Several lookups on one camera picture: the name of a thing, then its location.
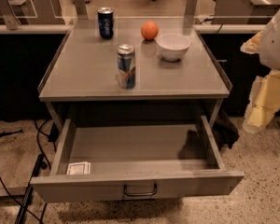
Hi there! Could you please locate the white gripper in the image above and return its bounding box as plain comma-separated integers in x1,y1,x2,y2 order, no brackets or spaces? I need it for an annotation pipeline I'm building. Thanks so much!
240,9,280,133

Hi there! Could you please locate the redbull can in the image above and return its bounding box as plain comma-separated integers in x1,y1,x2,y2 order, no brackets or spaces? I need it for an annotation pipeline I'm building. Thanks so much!
116,44,136,89

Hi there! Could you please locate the blue pepsi can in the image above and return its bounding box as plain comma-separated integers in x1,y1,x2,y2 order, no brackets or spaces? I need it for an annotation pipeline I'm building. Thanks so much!
97,7,113,39

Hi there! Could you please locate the open top drawer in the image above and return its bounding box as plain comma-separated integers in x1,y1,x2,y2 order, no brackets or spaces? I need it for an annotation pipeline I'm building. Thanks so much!
32,117,244,203

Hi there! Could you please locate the dark cloth behind cabinet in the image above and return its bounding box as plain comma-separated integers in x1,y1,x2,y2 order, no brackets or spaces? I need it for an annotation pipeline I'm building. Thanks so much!
212,109,239,149

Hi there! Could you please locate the white bowl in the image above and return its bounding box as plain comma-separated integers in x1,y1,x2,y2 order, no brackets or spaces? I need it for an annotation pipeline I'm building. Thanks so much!
157,34,190,62

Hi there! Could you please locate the orange fruit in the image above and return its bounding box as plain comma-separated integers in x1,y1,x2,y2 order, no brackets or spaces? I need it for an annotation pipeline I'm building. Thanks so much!
141,21,159,40

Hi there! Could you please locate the grey metal cabinet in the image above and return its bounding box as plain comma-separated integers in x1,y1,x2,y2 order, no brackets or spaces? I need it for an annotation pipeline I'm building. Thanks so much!
39,17,231,121

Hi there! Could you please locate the black power strip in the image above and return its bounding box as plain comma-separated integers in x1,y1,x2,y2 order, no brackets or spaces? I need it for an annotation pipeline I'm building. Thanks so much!
15,154,46,224

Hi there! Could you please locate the glass barrier panel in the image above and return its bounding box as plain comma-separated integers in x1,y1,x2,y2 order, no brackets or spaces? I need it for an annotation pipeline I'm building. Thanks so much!
9,0,280,24

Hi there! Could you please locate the black floor cable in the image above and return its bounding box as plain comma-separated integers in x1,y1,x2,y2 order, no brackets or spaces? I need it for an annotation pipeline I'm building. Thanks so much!
0,119,54,224

